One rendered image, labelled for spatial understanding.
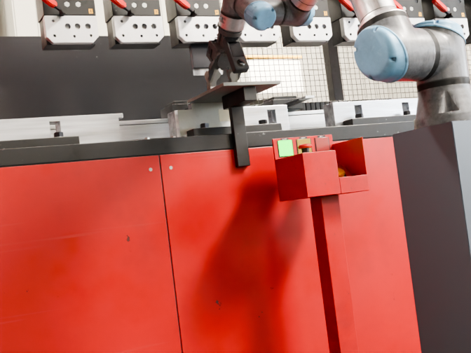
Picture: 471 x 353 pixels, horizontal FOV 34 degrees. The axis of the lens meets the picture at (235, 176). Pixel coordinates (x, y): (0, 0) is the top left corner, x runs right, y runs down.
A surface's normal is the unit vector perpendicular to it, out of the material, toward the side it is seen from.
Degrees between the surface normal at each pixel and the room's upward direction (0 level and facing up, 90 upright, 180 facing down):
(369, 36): 97
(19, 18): 90
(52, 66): 90
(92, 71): 90
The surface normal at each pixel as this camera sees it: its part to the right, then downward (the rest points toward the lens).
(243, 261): 0.43, -0.10
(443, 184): -0.84, 0.07
